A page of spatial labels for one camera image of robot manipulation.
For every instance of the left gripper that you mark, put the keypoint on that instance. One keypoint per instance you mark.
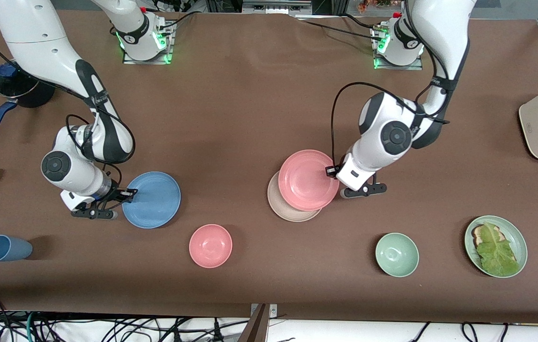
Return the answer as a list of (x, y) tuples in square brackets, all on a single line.
[(331, 171)]

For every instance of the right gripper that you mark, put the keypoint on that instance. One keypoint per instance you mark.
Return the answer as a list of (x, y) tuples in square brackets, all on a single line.
[(116, 193)]

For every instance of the pink plate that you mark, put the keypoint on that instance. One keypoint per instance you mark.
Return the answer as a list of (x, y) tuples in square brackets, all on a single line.
[(304, 183)]

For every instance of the blue plate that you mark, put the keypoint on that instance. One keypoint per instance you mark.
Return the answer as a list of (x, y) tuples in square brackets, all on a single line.
[(152, 202)]

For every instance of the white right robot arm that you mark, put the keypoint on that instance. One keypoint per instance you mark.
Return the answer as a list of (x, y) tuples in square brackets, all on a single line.
[(36, 38)]

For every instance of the beige plate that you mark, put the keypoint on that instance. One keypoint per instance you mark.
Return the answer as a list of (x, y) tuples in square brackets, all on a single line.
[(281, 209)]

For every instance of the brown table cover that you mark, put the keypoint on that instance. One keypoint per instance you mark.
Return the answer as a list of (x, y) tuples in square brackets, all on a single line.
[(250, 118)]

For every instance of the green bowl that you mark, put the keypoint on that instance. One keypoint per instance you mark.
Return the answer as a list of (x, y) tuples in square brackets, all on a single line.
[(397, 254)]

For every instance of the pink bowl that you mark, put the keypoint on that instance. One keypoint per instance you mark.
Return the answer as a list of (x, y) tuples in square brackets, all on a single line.
[(210, 246)]

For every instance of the blue cup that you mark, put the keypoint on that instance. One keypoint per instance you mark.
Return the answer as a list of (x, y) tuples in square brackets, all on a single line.
[(5, 248)]

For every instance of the glass lid with blue knob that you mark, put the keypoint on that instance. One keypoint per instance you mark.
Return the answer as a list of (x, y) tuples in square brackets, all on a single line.
[(17, 85)]

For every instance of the toast slice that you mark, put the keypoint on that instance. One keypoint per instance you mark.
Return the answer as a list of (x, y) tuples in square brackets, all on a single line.
[(478, 232)]

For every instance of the grey metal device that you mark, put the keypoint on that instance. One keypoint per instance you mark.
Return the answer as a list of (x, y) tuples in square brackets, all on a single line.
[(276, 5)]

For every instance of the green lettuce leaf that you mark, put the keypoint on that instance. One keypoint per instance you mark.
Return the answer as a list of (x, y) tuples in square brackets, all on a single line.
[(497, 254)]

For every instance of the green plate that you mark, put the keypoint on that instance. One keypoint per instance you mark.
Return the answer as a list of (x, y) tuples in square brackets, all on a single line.
[(518, 242)]

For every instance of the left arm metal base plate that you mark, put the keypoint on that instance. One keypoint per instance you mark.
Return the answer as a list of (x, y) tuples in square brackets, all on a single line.
[(395, 67)]

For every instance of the small metal bracket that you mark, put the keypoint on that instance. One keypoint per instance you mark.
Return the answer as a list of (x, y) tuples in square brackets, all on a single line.
[(273, 311)]

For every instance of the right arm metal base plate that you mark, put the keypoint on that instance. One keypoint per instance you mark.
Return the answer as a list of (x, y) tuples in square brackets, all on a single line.
[(169, 47)]

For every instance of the brown wooden post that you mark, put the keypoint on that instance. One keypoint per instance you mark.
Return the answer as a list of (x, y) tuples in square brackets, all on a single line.
[(255, 327)]

